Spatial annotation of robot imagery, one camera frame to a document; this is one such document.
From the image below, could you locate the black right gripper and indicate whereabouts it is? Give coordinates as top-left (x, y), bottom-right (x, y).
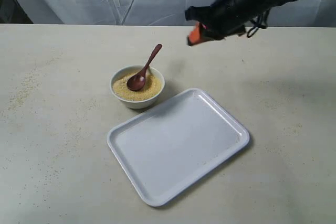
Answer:
top-left (185, 0), bottom-right (270, 46)

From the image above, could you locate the dark brown wooden spoon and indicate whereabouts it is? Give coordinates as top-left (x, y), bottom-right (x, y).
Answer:
top-left (127, 44), bottom-right (163, 91)

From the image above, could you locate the white ceramic bowl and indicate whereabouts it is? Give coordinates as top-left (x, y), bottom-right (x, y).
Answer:
top-left (110, 65), bottom-right (165, 109)

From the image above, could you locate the yellowish food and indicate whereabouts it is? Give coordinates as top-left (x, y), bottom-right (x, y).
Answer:
top-left (112, 71), bottom-right (162, 101)

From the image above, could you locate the black cable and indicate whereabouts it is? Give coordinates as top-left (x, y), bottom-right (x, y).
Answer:
top-left (246, 8), bottom-right (271, 38)

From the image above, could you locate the white rectangular plastic tray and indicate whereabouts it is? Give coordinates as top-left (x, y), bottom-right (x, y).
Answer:
top-left (107, 88), bottom-right (250, 207)

